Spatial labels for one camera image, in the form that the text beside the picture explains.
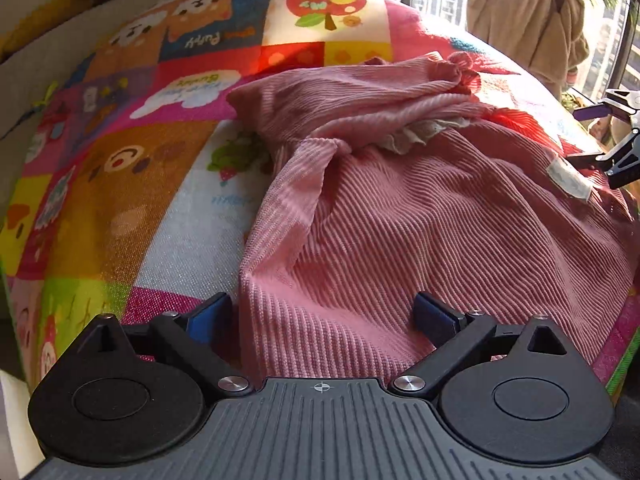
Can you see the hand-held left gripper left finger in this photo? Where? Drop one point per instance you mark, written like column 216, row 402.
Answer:
column 210, row 317

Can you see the colourful cartoon printed blanket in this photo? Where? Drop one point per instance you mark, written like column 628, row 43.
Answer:
column 140, row 170

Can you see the beige hanging robe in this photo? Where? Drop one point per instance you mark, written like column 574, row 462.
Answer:
column 525, row 15

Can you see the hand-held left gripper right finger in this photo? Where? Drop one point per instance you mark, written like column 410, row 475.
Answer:
column 434, row 314

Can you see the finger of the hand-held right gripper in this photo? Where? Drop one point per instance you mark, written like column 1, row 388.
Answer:
column 617, row 160
column 617, row 105

